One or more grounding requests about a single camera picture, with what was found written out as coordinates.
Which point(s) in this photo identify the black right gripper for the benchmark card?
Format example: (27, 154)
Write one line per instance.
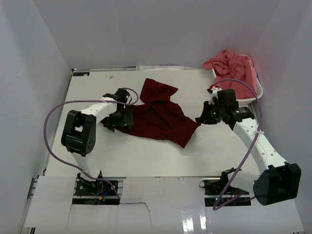
(204, 118)

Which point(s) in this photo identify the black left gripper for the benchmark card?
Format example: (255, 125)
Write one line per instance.
(127, 120)

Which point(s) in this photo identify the pink t-shirt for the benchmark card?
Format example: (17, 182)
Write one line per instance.
(234, 71)

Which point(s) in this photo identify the dark red t-shirt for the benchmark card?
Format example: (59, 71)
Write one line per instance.
(158, 117)

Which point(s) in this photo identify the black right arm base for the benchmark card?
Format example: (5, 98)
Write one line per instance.
(213, 187)

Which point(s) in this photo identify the white front cover sheet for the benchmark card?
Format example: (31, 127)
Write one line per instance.
(153, 205)

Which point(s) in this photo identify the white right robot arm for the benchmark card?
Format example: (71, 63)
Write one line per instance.
(278, 180)

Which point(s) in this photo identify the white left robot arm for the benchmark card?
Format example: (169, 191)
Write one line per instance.
(79, 133)

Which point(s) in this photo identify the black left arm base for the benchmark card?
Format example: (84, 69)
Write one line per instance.
(97, 192)

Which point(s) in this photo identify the small black label sticker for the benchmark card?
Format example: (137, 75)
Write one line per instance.
(81, 74)

